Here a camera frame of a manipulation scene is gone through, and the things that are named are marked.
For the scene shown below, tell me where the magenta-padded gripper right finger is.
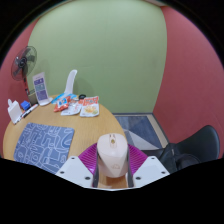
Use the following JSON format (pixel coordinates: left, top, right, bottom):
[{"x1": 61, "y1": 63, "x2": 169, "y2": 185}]
[{"x1": 125, "y1": 143, "x2": 170, "y2": 188}]

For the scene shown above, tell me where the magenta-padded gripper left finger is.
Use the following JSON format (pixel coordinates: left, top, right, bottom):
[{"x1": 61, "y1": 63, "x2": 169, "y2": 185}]
[{"x1": 54, "y1": 143, "x2": 101, "y2": 188}]

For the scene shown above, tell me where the pale pink computer mouse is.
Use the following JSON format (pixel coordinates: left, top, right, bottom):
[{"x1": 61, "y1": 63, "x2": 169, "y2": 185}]
[{"x1": 96, "y1": 132, "x2": 129, "y2": 179}]

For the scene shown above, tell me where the blue patterned mouse pad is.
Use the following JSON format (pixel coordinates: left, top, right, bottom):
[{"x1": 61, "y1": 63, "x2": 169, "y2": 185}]
[{"x1": 13, "y1": 122, "x2": 75, "y2": 175}]

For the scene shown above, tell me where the black bag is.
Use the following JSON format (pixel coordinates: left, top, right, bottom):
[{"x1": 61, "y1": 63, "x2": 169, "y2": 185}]
[{"x1": 158, "y1": 143, "x2": 188, "y2": 174}]

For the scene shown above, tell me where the black chair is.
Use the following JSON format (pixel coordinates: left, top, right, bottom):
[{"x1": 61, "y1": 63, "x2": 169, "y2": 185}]
[{"x1": 141, "y1": 125, "x2": 221, "y2": 174}]

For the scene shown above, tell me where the white snack packet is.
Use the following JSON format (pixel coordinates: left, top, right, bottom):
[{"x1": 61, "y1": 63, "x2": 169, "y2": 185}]
[{"x1": 60, "y1": 99, "x2": 83, "y2": 117}]

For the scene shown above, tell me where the orange and white chip packet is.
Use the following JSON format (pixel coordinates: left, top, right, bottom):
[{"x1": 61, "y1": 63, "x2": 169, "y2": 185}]
[{"x1": 79, "y1": 95, "x2": 100, "y2": 118}]

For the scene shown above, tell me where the orange snack packet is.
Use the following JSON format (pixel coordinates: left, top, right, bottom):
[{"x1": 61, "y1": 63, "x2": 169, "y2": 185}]
[{"x1": 53, "y1": 96, "x2": 72, "y2": 113}]

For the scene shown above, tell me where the blue packet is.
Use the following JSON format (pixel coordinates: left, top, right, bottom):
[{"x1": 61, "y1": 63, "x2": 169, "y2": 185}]
[{"x1": 51, "y1": 93, "x2": 78, "y2": 105}]

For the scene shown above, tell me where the whiteboard marker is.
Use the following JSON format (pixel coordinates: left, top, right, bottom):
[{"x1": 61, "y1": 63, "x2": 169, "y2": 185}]
[
  {"x1": 13, "y1": 113, "x2": 26, "y2": 125},
  {"x1": 20, "y1": 103, "x2": 39, "y2": 119}
]

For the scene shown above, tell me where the blue whiteboard eraser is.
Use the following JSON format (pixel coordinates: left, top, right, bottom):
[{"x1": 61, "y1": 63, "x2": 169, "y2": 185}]
[{"x1": 20, "y1": 100, "x2": 32, "y2": 111}]

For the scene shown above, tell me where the white tissue box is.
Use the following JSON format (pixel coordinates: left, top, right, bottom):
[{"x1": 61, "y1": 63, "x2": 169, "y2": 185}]
[{"x1": 7, "y1": 98, "x2": 24, "y2": 125}]

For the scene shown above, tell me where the white sign stand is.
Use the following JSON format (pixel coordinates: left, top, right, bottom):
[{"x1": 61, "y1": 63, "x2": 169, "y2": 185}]
[{"x1": 32, "y1": 71, "x2": 54, "y2": 107}]

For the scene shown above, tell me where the white chair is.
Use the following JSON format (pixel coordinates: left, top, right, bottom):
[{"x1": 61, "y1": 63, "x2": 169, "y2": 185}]
[{"x1": 63, "y1": 69, "x2": 78, "y2": 95}]

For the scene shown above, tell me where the black standing fan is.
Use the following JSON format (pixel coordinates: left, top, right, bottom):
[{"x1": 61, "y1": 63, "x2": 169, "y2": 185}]
[{"x1": 10, "y1": 45, "x2": 38, "y2": 96}]

